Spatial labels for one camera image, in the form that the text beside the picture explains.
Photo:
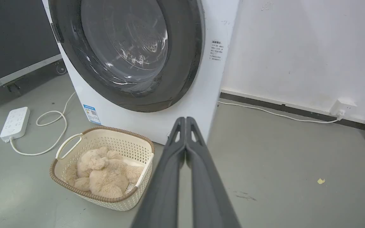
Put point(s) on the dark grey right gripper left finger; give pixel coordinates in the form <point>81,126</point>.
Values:
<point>163,186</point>

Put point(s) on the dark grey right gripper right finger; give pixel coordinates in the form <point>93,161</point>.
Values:
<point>209,190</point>

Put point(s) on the white front-load washing machine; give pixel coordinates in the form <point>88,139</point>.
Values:
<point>198,104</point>

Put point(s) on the dark round washing machine door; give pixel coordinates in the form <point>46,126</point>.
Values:
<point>128,53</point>

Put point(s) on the beige plush teddy bear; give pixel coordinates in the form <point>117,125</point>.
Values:
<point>106,177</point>

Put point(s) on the cream plastic laundry basket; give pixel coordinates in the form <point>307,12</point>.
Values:
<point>74,180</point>

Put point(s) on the blue energy label sticker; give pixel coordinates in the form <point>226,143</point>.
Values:
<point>92,114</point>

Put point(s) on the small yellow paper scrap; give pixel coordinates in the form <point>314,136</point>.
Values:
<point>320,181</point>

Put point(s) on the white power strip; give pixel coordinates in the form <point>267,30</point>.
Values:
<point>15,123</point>

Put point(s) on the black wheeled flight case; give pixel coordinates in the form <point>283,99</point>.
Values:
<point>14,34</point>

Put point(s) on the white wall socket plug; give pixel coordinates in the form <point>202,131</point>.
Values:
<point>342,107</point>

